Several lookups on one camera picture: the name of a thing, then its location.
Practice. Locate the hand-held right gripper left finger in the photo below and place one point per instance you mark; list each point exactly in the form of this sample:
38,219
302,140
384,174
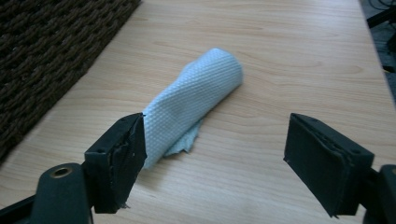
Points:
118,155

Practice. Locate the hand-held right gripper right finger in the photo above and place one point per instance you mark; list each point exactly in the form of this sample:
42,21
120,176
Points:
323,161

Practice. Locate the light blue cloth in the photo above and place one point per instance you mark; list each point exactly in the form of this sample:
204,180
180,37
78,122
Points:
193,93

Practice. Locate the brown woven basket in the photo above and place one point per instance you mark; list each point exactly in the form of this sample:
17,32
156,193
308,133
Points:
46,53

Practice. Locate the black metal stand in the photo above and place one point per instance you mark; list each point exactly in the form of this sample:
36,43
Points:
384,18

